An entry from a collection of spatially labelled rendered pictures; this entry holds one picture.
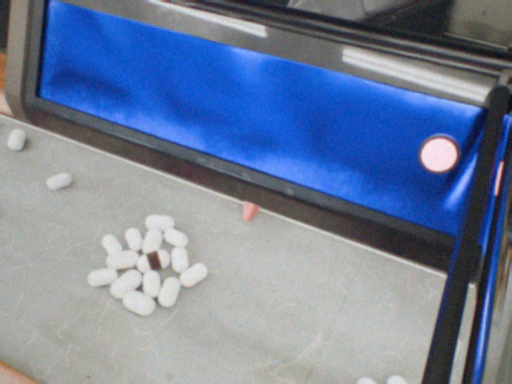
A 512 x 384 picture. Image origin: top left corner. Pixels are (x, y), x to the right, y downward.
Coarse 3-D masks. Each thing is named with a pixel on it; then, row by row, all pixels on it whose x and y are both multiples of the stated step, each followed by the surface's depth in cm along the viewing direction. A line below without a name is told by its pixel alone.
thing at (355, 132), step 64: (64, 0) 21; (128, 0) 20; (192, 0) 19; (256, 0) 18; (64, 64) 22; (128, 64) 21; (192, 64) 20; (256, 64) 18; (320, 64) 17; (384, 64) 17; (448, 64) 16; (64, 128) 23; (128, 128) 21; (192, 128) 20; (256, 128) 19; (320, 128) 18; (384, 128) 17; (448, 128) 16; (256, 192) 20; (320, 192) 18; (384, 192) 17; (448, 192) 17; (448, 256) 17
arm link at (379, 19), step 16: (320, 0) 54; (336, 0) 53; (352, 0) 53; (368, 0) 52; (384, 0) 52; (400, 0) 52; (416, 0) 52; (432, 0) 52; (336, 16) 53; (352, 16) 53; (368, 16) 53; (384, 16) 53; (400, 16) 55
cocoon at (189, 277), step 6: (198, 264) 53; (186, 270) 52; (192, 270) 52; (198, 270) 52; (204, 270) 52; (186, 276) 52; (192, 276) 52; (198, 276) 52; (204, 276) 53; (186, 282) 52; (192, 282) 52
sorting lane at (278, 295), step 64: (0, 128) 73; (0, 192) 63; (64, 192) 63; (128, 192) 63; (192, 192) 63; (0, 256) 56; (64, 256) 56; (192, 256) 56; (256, 256) 56; (320, 256) 56; (384, 256) 56; (0, 320) 50; (64, 320) 50; (128, 320) 50; (192, 320) 50; (256, 320) 50; (320, 320) 50; (384, 320) 50
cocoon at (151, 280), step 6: (150, 270) 52; (144, 276) 52; (150, 276) 52; (156, 276) 52; (144, 282) 51; (150, 282) 51; (156, 282) 51; (144, 288) 51; (150, 288) 51; (156, 288) 51; (150, 294) 51; (156, 294) 51
